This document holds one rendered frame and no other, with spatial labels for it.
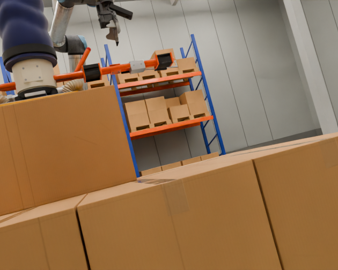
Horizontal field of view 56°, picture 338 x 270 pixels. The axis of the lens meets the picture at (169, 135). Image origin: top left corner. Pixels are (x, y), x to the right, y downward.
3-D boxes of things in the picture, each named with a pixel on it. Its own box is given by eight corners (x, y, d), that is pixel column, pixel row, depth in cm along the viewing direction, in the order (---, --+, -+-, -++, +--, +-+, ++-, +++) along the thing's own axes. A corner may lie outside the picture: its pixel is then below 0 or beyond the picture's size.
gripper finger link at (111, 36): (107, 46, 164) (103, 27, 159) (118, 44, 165) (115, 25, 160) (108, 47, 161) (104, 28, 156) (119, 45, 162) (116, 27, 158)
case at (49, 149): (-27, 223, 114) (-48, 115, 117) (7, 211, 153) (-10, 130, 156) (137, 180, 127) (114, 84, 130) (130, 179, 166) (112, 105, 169)
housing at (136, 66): (131, 69, 150) (129, 60, 151) (130, 74, 157) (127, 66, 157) (145, 67, 152) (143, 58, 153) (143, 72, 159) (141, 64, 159)
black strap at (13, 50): (-3, 57, 130) (-6, 47, 130) (10, 75, 152) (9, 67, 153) (54, 48, 136) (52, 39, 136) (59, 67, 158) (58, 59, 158)
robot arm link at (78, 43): (71, 140, 237) (60, 35, 219) (94, 137, 245) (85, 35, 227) (75, 145, 224) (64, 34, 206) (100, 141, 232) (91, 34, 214)
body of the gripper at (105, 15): (101, 30, 158) (95, 7, 159) (118, 28, 160) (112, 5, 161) (101, 23, 150) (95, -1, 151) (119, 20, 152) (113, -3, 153)
